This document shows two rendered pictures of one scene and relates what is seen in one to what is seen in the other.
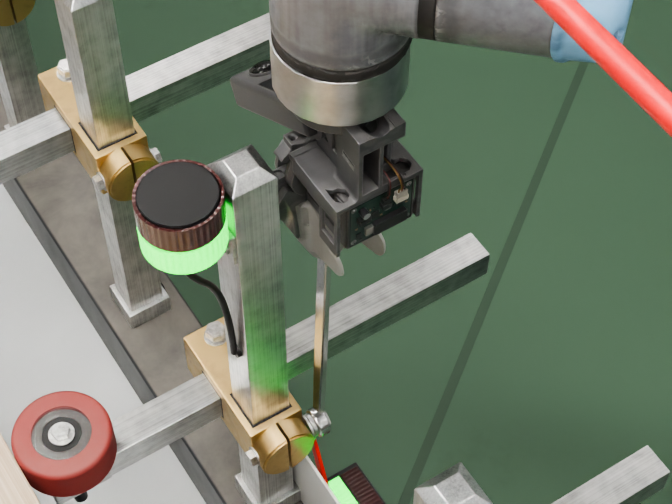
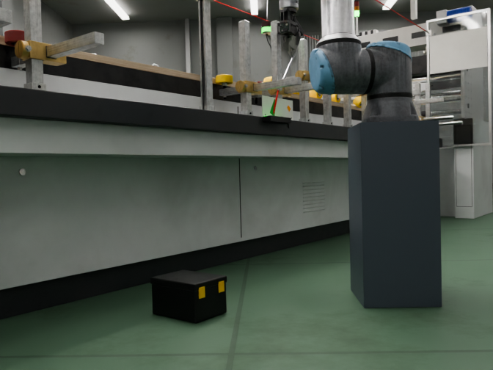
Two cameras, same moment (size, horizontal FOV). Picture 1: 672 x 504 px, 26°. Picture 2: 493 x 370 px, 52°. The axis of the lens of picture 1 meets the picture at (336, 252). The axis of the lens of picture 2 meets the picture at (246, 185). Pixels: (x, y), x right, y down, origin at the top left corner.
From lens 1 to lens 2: 2.66 m
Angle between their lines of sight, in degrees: 77
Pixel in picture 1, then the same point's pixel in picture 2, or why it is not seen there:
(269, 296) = (274, 48)
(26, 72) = (326, 103)
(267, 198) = (274, 24)
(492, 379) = not seen: hidden behind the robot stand
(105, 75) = (301, 55)
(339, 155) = (282, 17)
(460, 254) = not seen: hidden behind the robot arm
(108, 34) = (302, 46)
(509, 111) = not seen: outside the picture
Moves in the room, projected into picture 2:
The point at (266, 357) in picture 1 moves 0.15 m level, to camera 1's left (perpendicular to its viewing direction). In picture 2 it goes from (274, 64) to (263, 71)
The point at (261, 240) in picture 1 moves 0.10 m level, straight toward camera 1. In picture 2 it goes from (274, 34) to (255, 31)
